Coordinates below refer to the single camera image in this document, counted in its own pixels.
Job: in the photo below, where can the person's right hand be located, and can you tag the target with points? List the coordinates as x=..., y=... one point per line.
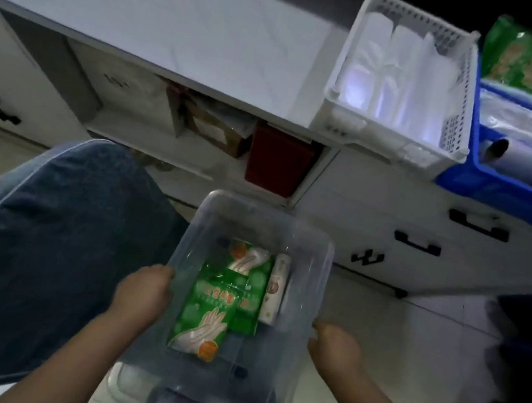
x=336, y=350

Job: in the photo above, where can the person's left hand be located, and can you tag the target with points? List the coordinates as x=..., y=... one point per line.
x=140, y=294

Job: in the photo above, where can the person's right fingers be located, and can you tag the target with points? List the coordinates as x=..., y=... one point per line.
x=316, y=336

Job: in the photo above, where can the person's left fingers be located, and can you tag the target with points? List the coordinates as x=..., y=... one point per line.
x=166, y=277

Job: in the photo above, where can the clear plastic storage bin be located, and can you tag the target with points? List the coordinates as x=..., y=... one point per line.
x=233, y=318

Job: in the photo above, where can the person's left forearm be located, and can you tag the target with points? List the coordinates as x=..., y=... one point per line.
x=73, y=359

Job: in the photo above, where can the green glove packet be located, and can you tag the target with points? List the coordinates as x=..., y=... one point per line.
x=250, y=276
x=206, y=314

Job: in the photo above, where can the white roll with orange print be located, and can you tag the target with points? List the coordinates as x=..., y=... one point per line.
x=275, y=287

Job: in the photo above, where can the person's blue jeans leg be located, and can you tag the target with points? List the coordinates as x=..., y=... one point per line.
x=44, y=265

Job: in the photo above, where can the brown cardboard box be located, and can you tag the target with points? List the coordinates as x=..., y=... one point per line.
x=217, y=129

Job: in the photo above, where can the red box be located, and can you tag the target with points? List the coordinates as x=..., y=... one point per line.
x=279, y=161

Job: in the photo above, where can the white cabinet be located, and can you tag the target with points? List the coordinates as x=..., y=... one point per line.
x=279, y=111

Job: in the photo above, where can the blue plastic crate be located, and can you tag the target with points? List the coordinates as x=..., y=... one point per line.
x=523, y=182

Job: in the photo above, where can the white plastic basket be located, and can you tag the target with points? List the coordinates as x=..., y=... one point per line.
x=403, y=80

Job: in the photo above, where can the white plastic bags bundle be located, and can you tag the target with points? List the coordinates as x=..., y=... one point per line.
x=399, y=74

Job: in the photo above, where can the clear plastic bag pack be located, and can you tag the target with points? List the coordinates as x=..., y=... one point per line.
x=522, y=122

